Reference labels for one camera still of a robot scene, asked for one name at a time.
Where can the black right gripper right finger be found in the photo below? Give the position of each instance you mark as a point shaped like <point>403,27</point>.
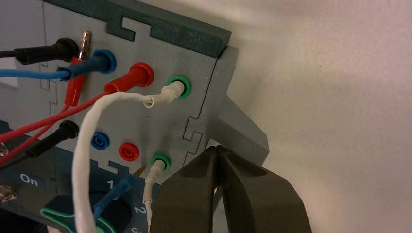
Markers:
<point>260,205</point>

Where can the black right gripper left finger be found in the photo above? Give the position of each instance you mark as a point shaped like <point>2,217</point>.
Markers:
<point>186,202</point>

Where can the red panel socket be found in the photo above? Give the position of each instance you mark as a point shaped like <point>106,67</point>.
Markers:
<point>128,151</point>

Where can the blue panel socket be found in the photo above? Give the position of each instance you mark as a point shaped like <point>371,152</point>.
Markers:
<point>100,141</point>

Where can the grey teal switch panel box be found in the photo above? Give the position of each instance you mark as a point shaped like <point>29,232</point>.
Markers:
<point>180,64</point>

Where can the metal toggle switch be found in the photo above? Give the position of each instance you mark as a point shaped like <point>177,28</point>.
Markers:
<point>7,193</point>
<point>2,150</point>

